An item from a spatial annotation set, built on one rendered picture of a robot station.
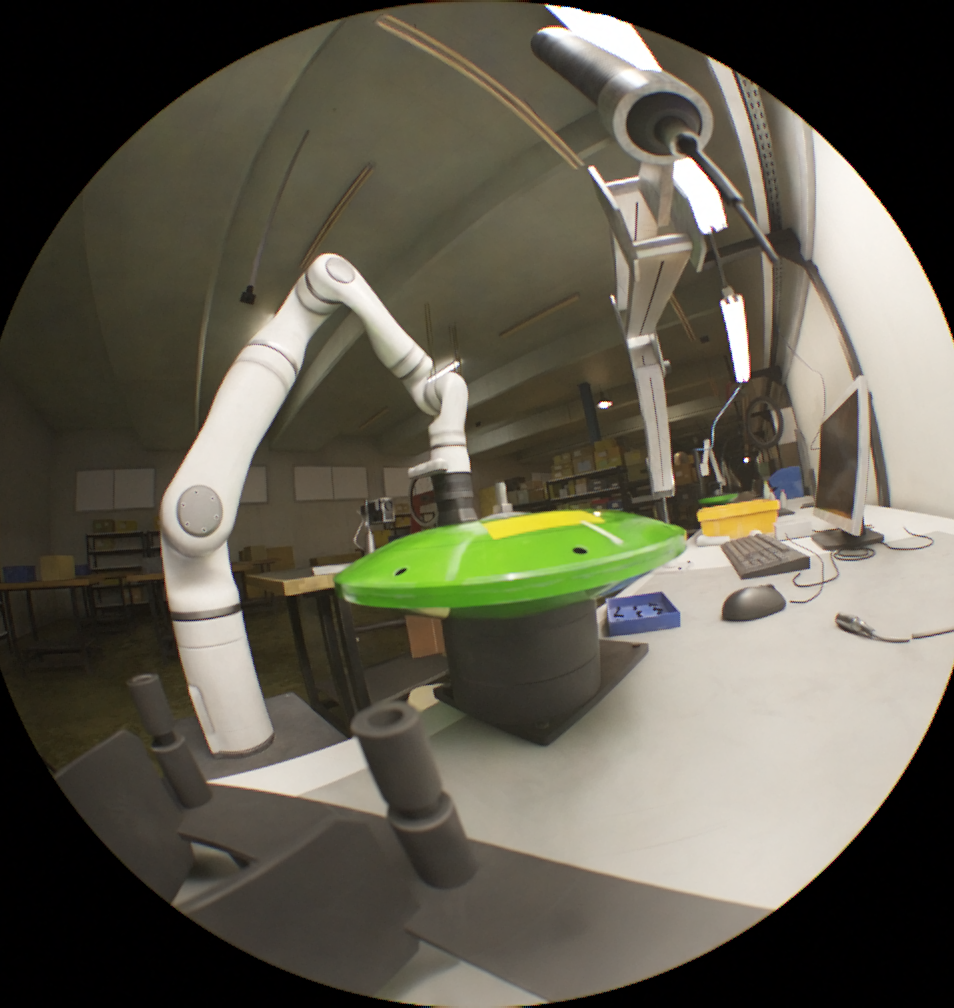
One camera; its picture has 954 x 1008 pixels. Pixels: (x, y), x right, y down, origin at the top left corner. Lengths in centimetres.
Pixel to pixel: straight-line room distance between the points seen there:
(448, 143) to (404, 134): 39
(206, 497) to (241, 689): 21
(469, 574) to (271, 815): 14
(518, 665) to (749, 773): 18
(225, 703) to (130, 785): 30
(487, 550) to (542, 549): 3
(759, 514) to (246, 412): 137
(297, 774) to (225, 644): 18
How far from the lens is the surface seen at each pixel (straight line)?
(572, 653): 28
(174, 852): 17
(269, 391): 46
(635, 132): 19
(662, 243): 28
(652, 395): 65
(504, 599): 16
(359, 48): 322
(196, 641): 42
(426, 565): 19
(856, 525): 78
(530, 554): 18
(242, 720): 45
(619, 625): 48
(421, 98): 332
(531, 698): 28
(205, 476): 40
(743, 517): 132
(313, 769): 30
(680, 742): 28
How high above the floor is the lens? 109
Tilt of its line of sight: 4 degrees up
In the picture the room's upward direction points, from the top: 8 degrees counter-clockwise
